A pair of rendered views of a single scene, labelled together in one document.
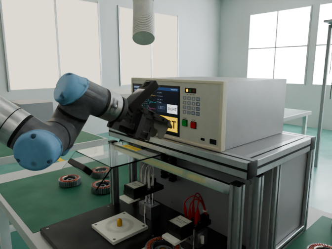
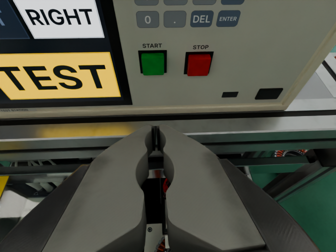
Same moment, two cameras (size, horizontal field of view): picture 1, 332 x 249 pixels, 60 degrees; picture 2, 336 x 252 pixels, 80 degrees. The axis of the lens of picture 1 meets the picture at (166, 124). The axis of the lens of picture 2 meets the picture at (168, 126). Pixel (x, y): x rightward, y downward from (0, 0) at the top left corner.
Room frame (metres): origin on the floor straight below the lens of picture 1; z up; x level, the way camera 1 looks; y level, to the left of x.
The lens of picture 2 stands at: (0.82, 0.04, 1.29)
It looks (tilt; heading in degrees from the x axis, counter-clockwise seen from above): 55 degrees down; 308
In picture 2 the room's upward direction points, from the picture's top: 1 degrees clockwise
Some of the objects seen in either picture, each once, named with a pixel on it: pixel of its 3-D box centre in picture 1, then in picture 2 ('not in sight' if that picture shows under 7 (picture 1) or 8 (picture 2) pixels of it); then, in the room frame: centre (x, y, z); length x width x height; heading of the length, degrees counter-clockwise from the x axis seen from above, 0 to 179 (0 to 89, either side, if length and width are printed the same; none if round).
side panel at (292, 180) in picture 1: (289, 200); not in sight; (0.92, -0.42, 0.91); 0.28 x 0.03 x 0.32; 132
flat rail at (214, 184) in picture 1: (161, 164); (96, 172); (0.96, 0.02, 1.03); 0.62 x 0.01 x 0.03; 42
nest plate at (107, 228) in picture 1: (119, 226); not in sight; (0.98, 0.17, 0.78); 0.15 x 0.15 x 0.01; 42
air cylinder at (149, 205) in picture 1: (149, 208); not in sight; (1.08, 0.07, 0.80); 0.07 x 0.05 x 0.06; 42
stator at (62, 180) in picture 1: (69, 180); not in sight; (1.44, 0.51, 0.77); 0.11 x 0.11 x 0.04
